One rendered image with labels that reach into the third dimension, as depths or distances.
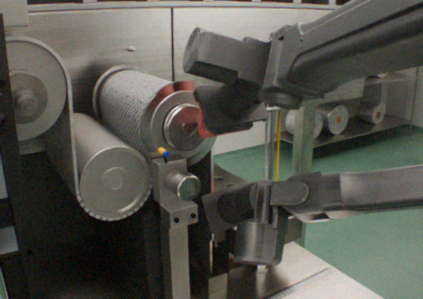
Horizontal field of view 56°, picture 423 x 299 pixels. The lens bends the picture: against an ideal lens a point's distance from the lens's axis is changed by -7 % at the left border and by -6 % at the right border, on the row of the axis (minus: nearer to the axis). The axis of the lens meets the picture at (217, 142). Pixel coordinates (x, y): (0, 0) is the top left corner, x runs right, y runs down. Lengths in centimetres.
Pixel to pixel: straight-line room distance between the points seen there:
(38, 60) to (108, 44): 38
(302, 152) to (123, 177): 104
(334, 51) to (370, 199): 30
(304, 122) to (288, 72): 119
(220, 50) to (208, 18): 61
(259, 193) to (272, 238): 7
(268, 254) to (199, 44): 31
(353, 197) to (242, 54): 25
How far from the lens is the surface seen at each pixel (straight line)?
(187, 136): 68
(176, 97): 67
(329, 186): 59
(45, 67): 61
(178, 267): 74
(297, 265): 96
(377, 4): 28
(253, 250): 61
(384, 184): 59
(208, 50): 47
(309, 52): 37
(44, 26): 93
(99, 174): 66
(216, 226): 70
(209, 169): 75
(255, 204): 62
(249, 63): 49
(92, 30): 96
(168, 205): 67
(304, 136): 160
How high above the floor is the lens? 144
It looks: 18 degrees down
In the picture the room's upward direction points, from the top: straight up
